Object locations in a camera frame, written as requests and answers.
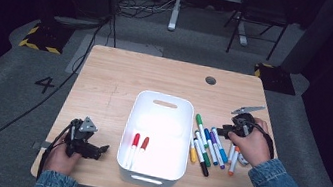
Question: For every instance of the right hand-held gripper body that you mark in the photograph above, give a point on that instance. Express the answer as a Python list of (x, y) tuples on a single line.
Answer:
[(243, 124)]

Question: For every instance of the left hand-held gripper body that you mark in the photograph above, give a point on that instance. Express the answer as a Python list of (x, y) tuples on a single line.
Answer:
[(88, 125)]

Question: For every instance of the purple marker pen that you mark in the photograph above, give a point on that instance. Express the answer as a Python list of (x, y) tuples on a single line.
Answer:
[(213, 137)]

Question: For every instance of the dark blue marker pen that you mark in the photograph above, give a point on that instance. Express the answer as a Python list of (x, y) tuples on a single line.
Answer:
[(207, 133)]

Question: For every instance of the pink marker pen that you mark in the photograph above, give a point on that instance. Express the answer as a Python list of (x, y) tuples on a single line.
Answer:
[(231, 152)]

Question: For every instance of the light blue marker pen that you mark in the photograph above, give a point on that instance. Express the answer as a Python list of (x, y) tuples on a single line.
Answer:
[(223, 156)]

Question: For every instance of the orange marker pen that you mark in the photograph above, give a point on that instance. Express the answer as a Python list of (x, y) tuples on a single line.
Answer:
[(233, 165)]

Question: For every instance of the bright red marker pen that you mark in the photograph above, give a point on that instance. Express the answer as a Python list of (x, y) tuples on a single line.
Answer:
[(136, 139)]

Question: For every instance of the yellow marker pen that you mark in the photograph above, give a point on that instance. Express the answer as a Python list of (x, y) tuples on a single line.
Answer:
[(192, 155)]

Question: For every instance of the black marker pen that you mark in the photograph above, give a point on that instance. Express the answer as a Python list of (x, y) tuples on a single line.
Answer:
[(205, 170)]

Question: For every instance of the dark red marker pen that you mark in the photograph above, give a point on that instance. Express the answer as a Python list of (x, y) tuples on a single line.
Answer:
[(145, 142)]

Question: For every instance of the white plastic storage bin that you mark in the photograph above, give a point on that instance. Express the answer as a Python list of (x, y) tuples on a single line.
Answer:
[(163, 123)]

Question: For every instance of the person's right hand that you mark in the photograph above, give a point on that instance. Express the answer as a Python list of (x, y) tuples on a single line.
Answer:
[(255, 146)]

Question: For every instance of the person's left hand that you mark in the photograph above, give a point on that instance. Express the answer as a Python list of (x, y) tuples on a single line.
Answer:
[(59, 161)]

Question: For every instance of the white toy car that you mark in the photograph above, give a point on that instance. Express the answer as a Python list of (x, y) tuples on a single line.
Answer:
[(242, 160)]

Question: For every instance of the grey tape piece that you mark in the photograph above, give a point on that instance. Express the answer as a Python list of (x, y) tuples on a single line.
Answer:
[(39, 145)]

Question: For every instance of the black yellow striped stand base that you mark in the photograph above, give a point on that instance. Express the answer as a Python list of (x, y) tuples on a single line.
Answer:
[(274, 78), (45, 39)]

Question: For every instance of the grey flat floor base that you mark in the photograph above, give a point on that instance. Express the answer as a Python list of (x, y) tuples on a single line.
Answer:
[(78, 22)]

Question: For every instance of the black chair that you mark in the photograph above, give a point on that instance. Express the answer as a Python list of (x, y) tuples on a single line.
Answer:
[(262, 7)]

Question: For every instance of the white desk frame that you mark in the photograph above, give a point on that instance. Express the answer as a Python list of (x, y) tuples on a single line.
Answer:
[(175, 7)]

